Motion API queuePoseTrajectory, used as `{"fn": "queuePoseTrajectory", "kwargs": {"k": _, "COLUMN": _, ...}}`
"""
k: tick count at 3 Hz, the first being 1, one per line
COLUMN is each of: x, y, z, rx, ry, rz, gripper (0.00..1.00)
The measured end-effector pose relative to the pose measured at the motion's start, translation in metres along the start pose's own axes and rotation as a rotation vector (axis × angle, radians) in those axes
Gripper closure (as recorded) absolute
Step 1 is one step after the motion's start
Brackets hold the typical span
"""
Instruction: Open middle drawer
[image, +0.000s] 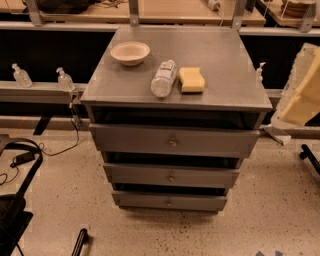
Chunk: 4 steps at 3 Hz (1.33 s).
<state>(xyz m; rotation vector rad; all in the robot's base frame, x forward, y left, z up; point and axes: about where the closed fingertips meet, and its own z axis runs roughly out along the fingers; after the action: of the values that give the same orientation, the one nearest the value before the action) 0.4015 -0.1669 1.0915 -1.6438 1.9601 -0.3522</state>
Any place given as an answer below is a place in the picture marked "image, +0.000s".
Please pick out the grey drawer cabinet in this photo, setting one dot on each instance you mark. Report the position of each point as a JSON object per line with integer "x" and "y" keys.
{"x": 233, "y": 97}

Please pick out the white power strip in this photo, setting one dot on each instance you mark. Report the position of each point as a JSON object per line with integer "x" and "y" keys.
{"x": 213, "y": 5}

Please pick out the black bar on floor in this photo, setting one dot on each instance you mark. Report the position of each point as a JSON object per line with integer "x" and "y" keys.
{"x": 81, "y": 240}

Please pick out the grey top drawer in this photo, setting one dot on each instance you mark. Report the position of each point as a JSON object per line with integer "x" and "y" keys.
{"x": 187, "y": 141}

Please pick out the grey drawer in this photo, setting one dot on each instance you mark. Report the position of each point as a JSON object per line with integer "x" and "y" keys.
{"x": 164, "y": 175}
{"x": 169, "y": 201}
{"x": 187, "y": 141}

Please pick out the black power adapter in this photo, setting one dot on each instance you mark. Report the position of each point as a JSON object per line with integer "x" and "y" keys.
{"x": 22, "y": 159}

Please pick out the black bag on shelf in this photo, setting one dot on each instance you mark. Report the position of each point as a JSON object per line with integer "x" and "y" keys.
{"x": 64, "y": 6}

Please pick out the white paper bowl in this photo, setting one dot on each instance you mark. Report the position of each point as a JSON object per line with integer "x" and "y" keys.
{"x": 130, "y": 53}

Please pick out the grey bottom drawer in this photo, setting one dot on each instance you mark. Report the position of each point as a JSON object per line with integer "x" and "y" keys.
{"x": 169, "y": 201}

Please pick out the clear plastic water bottle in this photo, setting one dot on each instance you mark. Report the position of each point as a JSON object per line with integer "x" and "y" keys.
{"x": 162, "y": 82}

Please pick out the yellow sponge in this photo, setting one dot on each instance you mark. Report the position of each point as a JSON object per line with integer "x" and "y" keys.
{"x": 191, "y": 79}

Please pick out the clear pump bottle right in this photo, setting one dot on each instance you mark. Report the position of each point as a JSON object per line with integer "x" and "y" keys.
{"x": 259, "y": 71}

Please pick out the clear pump bottle far left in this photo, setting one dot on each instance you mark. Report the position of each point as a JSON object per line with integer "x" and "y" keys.
{"x": 21, "y": 76}

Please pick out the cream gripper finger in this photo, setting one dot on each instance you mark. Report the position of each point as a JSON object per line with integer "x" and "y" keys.
{"x": 300, "y": 99}

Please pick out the black chair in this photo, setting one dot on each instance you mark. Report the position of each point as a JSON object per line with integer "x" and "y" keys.
{"x": 13, "y": 218}

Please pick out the clear pump bottle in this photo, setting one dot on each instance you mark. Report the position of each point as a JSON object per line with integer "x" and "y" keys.
{"x": 65, "y": 80}
{"x": 21, "y": 76}
{"x": 259, "y": 71}

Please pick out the wooden bowls on shelf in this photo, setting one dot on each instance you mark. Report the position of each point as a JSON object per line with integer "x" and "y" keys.
{"x": 295, "y": 8}

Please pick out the black caster base right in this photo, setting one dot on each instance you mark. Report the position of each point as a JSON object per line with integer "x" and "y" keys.
{"x": 306, "y": 153}

